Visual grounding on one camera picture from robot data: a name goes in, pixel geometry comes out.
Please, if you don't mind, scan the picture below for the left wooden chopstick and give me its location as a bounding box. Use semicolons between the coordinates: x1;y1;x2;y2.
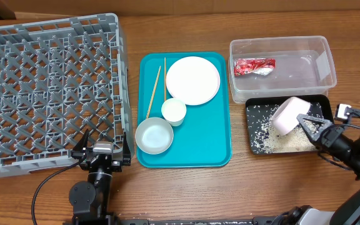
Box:
146;66;161;119

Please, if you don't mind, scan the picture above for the right wooden chopstick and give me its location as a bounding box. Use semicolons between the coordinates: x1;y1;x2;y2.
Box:
163;57;167;101

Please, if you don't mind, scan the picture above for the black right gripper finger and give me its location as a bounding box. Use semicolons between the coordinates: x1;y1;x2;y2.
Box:
301;114;333;127
297;114;324;145

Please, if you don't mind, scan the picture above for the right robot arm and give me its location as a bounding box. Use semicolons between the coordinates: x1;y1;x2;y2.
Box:
281;111;360;224

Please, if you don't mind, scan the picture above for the grey dish rack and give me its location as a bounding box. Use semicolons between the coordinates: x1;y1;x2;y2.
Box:
0;13;134;178

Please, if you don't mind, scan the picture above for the wooden chopstick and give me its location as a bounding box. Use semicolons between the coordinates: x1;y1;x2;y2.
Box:
163;57;167;101
146;66;161;119

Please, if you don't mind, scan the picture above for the black food waste tray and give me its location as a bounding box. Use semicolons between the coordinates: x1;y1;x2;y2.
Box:
246;94;334;155

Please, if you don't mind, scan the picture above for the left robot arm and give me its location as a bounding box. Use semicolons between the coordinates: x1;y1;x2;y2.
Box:
68;131;314;225

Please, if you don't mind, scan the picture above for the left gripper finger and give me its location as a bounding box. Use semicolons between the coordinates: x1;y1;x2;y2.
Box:
71;129;89;156
122;133;131;159

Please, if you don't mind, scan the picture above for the clear plastic bin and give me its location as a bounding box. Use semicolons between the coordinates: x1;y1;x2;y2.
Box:
228;36;337;104

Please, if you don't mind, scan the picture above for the grey small bowl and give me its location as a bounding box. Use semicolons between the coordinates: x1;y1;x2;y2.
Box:
135;117;174;154

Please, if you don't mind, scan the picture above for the red snack wrapper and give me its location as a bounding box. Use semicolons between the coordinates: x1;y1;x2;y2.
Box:
234;58;276;76

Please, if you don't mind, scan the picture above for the teal plastic tray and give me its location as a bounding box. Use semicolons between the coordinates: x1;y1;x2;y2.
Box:
137;52;232;168

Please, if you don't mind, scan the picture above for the pile of rice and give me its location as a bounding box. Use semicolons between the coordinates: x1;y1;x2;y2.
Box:
246;104;316;154

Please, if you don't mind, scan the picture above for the white round plate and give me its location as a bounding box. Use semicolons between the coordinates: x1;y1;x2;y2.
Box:
166;56;221;106

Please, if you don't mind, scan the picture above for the white paper cup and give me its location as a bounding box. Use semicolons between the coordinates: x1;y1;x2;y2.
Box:
161;98;187;126

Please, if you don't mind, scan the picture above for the pink small bowl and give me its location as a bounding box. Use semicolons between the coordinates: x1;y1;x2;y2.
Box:
271;97;311;136

